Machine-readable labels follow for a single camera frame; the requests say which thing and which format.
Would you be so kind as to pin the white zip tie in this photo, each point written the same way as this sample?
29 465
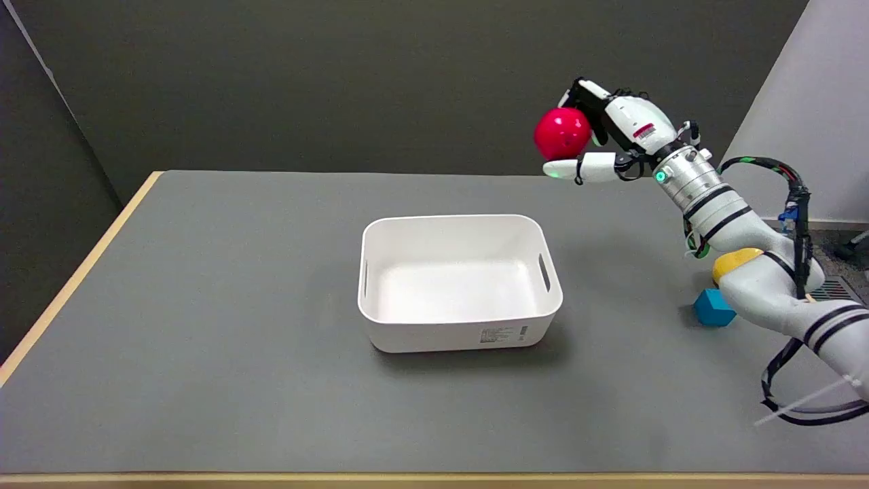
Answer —
808 401

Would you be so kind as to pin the black stand foot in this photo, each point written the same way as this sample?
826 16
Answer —
852 248

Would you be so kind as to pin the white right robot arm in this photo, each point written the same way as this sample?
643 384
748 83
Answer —
747 234

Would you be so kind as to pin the blue cube block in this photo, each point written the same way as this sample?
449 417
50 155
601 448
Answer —
713 308

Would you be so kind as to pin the metal floor grate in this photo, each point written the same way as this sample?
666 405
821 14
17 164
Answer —
834 290

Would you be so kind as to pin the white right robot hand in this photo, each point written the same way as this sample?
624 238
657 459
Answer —
635 122

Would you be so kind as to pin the yellow round fruit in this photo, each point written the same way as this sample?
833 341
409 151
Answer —
733 261

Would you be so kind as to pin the red pomegranate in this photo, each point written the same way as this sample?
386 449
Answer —
562 133

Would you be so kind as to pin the white plastic box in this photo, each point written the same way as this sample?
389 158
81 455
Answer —
459 280

